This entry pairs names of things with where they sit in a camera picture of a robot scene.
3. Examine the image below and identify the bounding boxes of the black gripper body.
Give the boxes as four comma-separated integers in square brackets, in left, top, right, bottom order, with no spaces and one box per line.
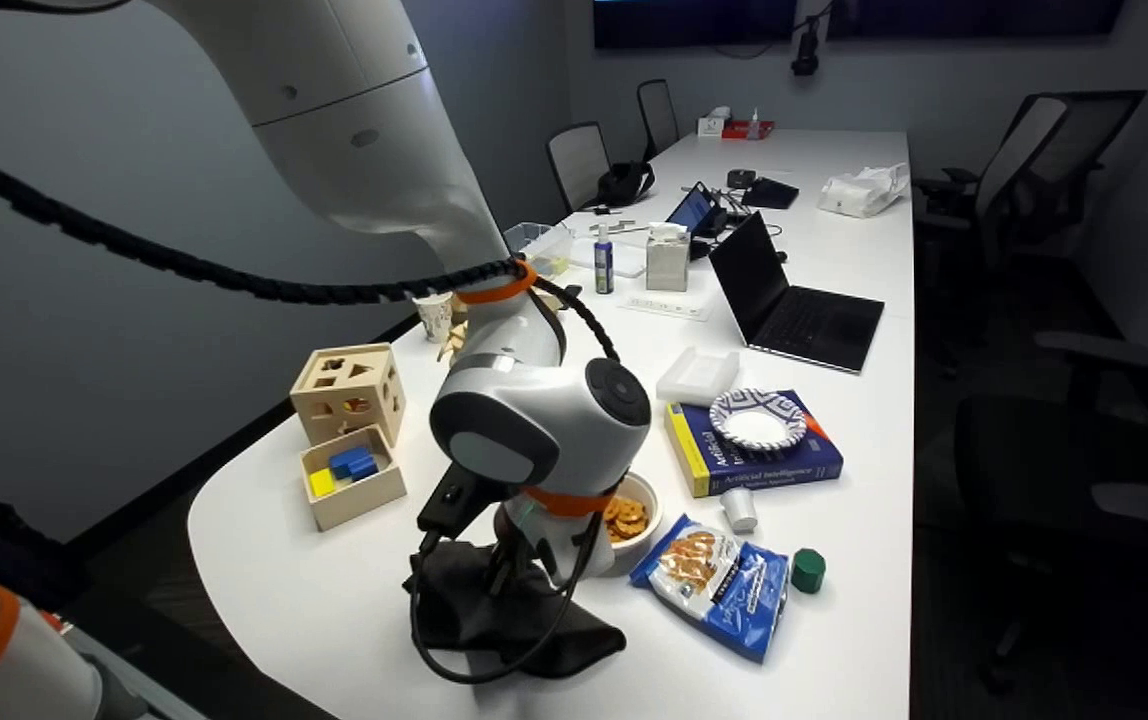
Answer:
[491,510,603,589]

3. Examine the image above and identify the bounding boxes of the white bowl with crackers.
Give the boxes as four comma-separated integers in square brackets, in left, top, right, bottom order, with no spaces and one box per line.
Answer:
[593,467,669,576]

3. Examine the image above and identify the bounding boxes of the blue snack bag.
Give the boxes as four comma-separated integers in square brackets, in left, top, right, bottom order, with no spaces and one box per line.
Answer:
[626,511,796,670]

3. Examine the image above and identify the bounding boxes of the open wooden tray box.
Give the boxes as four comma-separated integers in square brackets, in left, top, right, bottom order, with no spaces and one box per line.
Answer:
[297,422,411,535]

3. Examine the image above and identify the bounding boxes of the small white bottle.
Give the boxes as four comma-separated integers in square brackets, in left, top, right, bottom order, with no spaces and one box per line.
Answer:
[721,484,763,541]

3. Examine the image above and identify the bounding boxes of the blue toy block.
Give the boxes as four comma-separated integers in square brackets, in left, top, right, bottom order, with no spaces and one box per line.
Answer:
[329,445,384,484]

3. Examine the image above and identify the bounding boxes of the tan water bottle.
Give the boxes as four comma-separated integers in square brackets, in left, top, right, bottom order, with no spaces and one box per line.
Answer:
[434,310,474,368]

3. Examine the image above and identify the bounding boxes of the white plastic food container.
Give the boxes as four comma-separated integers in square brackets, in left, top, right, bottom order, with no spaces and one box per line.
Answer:
[652,343,745,408]

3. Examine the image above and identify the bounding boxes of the blue and yellow book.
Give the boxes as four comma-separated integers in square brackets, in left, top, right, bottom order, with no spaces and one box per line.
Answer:
[658,388,848,505]

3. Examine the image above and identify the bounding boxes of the green cap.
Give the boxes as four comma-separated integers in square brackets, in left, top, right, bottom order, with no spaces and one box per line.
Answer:
[787,545,832,596]

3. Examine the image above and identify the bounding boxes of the patterned paper cup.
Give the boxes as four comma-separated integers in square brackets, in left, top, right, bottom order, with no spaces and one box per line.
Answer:
[411,290,459,343]

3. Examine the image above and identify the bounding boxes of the wooden shape sorter box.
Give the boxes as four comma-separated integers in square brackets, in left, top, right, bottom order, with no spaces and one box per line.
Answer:
[288,342,411,453]

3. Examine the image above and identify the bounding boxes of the white carton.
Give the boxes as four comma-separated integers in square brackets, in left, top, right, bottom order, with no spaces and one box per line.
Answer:
[639,219,692,298]

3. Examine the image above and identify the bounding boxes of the open laptop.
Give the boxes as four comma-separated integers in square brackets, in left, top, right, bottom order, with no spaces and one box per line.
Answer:
[708,208,887,377]

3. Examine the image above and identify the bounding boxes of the tablet with blue screen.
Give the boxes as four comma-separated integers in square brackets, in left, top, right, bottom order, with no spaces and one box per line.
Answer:
[665,182,725,242]

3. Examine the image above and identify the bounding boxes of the black bag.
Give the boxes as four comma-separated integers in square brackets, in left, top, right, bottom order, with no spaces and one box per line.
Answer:
[593,155,658,214]

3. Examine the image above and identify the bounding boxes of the office chair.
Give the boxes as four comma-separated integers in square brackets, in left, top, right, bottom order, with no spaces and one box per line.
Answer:
[542,121,613,217]
[631,75,683,160]
[955,331,1148,695]
[915,87,1148,271]

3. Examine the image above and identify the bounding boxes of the black electronic devices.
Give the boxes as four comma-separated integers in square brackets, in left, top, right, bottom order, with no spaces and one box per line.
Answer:
[725,163,805,214]

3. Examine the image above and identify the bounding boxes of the red box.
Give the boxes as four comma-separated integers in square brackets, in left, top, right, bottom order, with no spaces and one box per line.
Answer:
[721,117,781,146]

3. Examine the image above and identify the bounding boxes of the white tissue pile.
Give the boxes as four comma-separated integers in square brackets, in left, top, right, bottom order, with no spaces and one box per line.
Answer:
[817,160,912,219]

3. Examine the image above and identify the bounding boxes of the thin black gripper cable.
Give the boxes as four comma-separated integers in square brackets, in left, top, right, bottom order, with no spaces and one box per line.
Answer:
[408,511,603,687]

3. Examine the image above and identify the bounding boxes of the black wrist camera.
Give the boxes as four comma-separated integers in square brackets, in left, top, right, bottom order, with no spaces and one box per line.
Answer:
[411,461,482,541]

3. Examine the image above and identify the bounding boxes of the black corrugated cable conduit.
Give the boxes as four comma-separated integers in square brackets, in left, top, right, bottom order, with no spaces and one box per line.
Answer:
[0,131,626,368]

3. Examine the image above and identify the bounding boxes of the wall monitor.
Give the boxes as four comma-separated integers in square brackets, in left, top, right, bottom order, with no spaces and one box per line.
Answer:
[822,0,1127,46]
[587,0,801,57]

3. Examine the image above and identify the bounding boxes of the hanging black camera pole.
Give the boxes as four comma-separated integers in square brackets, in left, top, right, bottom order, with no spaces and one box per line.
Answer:
[787,0,834,80]

